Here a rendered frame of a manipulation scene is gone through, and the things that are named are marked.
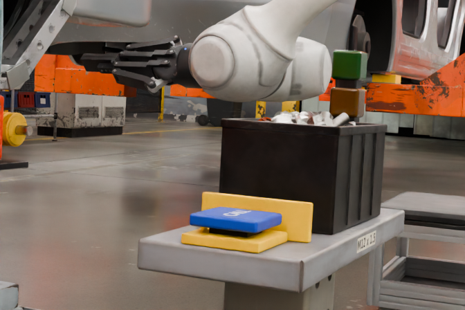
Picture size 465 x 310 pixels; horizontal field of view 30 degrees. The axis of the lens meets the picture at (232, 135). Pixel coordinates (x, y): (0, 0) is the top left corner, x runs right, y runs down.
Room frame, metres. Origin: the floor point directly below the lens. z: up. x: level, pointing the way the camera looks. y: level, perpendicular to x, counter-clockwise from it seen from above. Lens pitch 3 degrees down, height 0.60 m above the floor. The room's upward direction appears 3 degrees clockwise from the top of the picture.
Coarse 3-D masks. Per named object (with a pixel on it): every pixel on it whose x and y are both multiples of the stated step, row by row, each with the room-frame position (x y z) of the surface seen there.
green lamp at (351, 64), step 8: (336, 56) 1.17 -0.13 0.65; (344, 56) 1.16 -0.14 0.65; (352, 56) 1.16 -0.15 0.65; (360, 56) 1.15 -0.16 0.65; (336, 64) 1.16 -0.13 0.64; (344, 64) 1.16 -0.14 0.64; (352, 64) 1.16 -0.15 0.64; (360, 64) 1.15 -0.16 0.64; (336, 72) 1.16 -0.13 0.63; (344, 72) 1.16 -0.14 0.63; (352, 72) 1.16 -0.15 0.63; (360, 72) 1.16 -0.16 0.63; (360, 80) 1.17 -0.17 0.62
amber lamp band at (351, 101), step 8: (336, 88) 1.17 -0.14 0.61; (344, 88) 1.16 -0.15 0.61; (352, 88) 1.16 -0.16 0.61; (336, 96) 1.16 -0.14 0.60; (344, 96) 1.16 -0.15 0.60; (352, 96) 1.16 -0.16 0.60; (360, 96) 1.16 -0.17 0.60; (336, 104) 1.16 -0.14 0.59; (344, 104) 1.16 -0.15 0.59; (352, 104) 1.16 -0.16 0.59; (360, 104) 1.16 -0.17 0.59; (336, 112) 1.16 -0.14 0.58; (344, 112) 1.16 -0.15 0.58; (352, 112) 1.15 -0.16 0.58; (360, 112) 1.17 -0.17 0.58
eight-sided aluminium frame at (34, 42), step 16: (48, 0) 1.58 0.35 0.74; (64, 0) 1.57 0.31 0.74; (32, 16) 1.56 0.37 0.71; (48, 16) 1.54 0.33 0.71; (64, 16) 1.58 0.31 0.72; (16, 32) 1.52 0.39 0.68; (32, 32) 1.51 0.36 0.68; (48, 32) 1.54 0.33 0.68; (16, 48) 1.52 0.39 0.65; (32, 48) 1.49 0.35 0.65; (16, 64) 1.46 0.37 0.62; (32, 64) 1.50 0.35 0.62; (0, 80) 1.42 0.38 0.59; (16, 80) 1.45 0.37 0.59
